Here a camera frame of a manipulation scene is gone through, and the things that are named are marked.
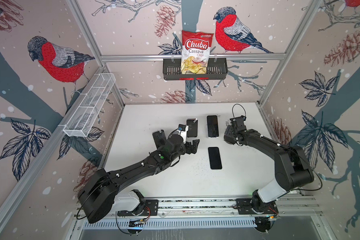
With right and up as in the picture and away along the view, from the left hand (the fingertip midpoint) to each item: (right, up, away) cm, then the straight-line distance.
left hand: (193, 139), depth 78 cm
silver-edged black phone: (+14, +5, +18) cm, 23 cm away
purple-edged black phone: (+1, +5, +14) cm, 15 cm away
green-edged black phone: (+14, -14, +12) cm, 23 cm away
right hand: (+26, +1, +16) cm, 31 cm away
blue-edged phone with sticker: (-19, 0, +5) cm, 20 cm away
